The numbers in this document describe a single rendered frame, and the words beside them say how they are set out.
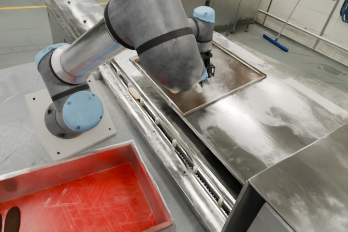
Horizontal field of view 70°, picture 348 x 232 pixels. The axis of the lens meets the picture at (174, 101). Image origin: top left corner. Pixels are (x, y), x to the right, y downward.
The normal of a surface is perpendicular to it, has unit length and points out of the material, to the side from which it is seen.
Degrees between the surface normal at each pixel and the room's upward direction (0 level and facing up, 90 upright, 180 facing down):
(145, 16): 67
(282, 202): 0
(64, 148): 48
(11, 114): 0
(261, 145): 10
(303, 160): 0
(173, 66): 88
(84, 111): 56
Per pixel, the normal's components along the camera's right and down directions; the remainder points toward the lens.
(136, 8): -0.40, 0.25
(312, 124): -0.03, -0.73
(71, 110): 0.63, -0.03
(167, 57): -0.02, 0.37
